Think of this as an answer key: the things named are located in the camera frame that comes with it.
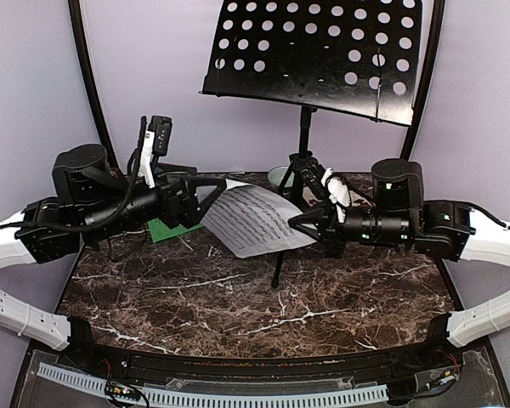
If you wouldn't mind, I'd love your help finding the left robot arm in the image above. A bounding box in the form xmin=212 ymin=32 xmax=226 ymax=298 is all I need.
xmin=0 ymin=144 xmax=227 ymax=269

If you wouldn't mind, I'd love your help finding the black music stand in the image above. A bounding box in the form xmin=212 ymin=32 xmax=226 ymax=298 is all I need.
xmin=197 ymin=0 xmax=423 ymax=289

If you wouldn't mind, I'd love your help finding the white slotted cable duct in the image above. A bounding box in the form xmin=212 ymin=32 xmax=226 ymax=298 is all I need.
xmin=37 ymin=363 xmax=388 ymax=407

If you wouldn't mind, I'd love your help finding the white sheet music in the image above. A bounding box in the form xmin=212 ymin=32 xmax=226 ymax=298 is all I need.
xmin=201 ymin=179 xmax=315 ymax=258

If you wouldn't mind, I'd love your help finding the brown wooden metronome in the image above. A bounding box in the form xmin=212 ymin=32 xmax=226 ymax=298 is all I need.
xmin=110 ymin=167 xmax=127 ymax=183

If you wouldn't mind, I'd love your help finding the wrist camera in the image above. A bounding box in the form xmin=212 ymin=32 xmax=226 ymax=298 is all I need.
xmin=138 ymin=116 xmax=173 ymax=188
xmin=301 ymin=165 xmax=351 ymax=208

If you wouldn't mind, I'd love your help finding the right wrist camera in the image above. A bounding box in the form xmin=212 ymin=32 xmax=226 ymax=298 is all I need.
xmin=301 ymin=165 xmax=351 ymax=208

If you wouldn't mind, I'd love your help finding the black front rail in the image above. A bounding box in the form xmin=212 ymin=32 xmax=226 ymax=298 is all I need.
xmin=92 ymin=344 xmax=451 ymax=382

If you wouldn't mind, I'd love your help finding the floral square plate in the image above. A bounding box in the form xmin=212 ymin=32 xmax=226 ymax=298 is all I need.
xmin=303 ymin=187 xmax=371 ymax=207

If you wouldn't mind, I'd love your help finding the green ceramic bowl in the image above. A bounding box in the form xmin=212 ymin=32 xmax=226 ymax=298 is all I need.
xmin=267 ymin=166 xmax=294 ymax=191

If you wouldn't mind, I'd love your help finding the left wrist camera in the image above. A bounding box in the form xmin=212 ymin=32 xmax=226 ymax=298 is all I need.
xmin=138 ymin=116 xmax=173 ymax=188

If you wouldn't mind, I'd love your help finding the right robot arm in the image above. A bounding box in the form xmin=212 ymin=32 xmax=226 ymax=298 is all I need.
xmin=288 ymin=158 xmax=510 ymax=267

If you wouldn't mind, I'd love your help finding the green sheet music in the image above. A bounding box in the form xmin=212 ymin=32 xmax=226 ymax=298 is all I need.
xmin=147 ymin=218 xmax=203 ymax=243

